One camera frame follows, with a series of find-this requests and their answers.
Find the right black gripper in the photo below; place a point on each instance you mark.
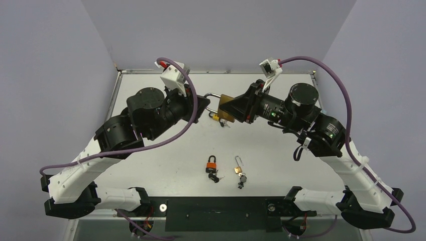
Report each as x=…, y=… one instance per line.
x=252, y=103

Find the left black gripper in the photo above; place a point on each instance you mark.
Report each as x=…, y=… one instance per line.
x=189, y=99

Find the large brass padlock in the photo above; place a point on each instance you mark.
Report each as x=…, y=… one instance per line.
x=220, y=112

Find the yellow padlock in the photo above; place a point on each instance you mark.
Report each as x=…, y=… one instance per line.
x=223, y=123

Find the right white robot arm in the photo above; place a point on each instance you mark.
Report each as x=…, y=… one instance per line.
x=364, y=202

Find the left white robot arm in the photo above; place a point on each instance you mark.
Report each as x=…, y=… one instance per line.
x=149, y=113

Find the small brass padlock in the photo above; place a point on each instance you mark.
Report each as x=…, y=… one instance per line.
x=238, y=168

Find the orange black padlock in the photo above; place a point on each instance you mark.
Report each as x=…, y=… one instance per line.
x=211, y=165

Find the black keys of orange padlock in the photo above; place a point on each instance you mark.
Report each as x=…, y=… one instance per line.
x=215, y=177

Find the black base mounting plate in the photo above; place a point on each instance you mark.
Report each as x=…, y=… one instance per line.
x=220, y=213

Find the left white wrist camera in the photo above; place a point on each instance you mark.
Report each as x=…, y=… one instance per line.
x=173, y=78

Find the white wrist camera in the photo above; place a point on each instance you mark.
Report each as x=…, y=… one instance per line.
x=173, y=78
x=271, y=68

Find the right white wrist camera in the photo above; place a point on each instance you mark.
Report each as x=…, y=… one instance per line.
x=271, y=68

